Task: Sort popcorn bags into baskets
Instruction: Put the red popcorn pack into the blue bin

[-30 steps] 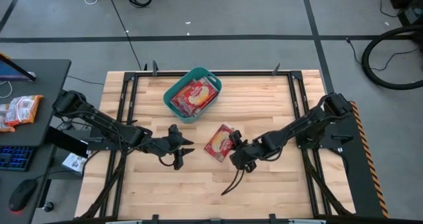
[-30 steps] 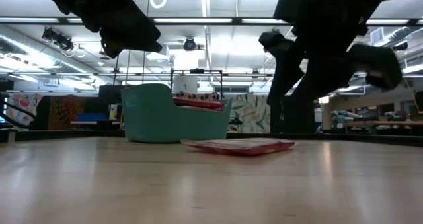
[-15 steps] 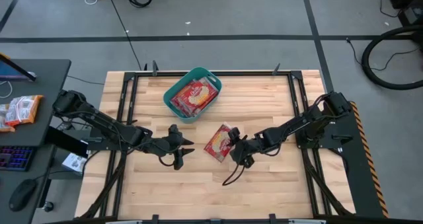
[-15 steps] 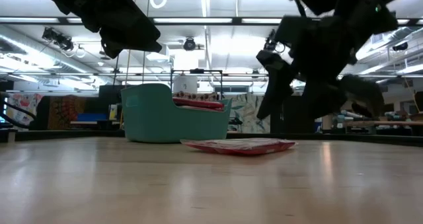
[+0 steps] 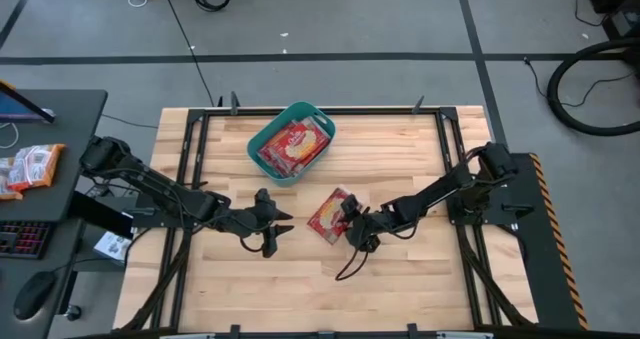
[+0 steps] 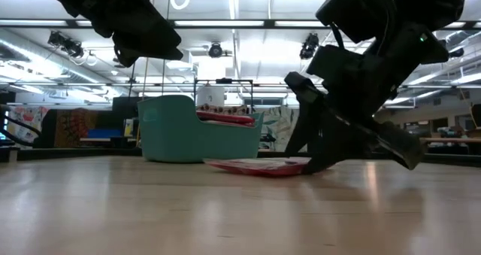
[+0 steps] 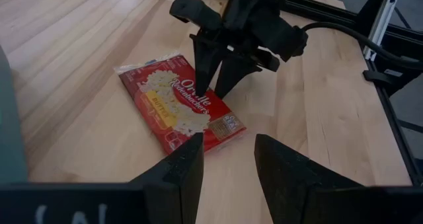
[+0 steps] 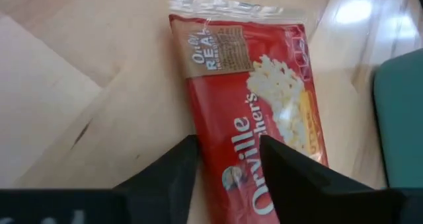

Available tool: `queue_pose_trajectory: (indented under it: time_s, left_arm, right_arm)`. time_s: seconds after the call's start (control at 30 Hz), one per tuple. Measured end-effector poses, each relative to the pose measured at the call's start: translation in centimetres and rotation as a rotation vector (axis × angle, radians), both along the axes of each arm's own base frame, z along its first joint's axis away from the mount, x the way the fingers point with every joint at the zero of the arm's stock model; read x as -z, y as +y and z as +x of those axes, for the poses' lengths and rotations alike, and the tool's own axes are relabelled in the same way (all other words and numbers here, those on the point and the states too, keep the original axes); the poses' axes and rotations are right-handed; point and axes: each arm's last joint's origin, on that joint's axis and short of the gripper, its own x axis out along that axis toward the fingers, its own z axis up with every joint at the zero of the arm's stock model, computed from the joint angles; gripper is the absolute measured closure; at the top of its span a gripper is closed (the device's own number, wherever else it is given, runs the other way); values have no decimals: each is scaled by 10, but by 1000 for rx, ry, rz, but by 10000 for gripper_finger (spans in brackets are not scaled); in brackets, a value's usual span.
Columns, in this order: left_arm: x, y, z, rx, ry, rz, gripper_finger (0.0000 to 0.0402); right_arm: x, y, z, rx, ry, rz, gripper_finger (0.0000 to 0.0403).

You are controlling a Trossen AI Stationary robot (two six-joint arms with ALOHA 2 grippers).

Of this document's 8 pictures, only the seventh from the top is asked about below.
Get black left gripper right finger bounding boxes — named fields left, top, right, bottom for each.
left=253, top=133, right=423, bottom=224

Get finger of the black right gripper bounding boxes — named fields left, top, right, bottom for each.
left=213, top=53, right=264, bottom=100
left=190, top=34, right=229, bottom=98

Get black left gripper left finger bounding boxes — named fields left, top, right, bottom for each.
left=0, top=133, right=205, bottom=224

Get red Orville Redenbacher popcorn bag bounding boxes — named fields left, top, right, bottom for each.
left=114, top=51, right=248, bottom=155

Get teal plastic basket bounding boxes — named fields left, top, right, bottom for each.
left=0, top=45, right=30, bottom=185

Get silver aluminium extrusion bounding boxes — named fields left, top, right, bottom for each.
left=362, top=0, right=401, bottom=62

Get thick black cable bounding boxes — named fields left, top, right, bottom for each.
left=301, top=21, right=423, bottom=70

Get black metal rig frame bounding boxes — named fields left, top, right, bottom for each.
left=280, top=0, right=423, bottom=187

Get black cable clip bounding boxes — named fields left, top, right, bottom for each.
left=362, top=68, right=403, bottom=87

